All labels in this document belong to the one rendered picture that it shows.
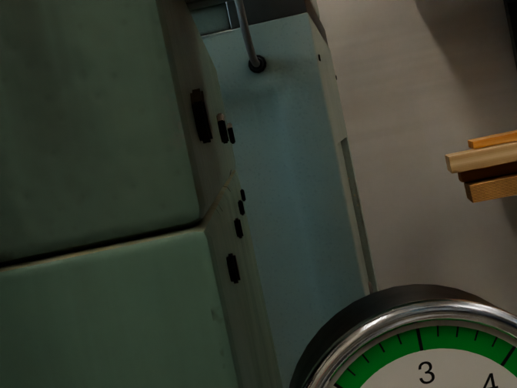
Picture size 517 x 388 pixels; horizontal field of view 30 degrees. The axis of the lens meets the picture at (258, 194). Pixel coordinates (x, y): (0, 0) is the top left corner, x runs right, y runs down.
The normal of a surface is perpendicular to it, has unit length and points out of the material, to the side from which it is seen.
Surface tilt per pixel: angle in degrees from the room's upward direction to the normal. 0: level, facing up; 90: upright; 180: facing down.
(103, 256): 68
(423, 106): 90
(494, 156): 90
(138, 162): 90
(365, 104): 90
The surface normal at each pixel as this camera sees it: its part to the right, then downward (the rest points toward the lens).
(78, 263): -0.07, -0.32
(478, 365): 0.01, 0.05
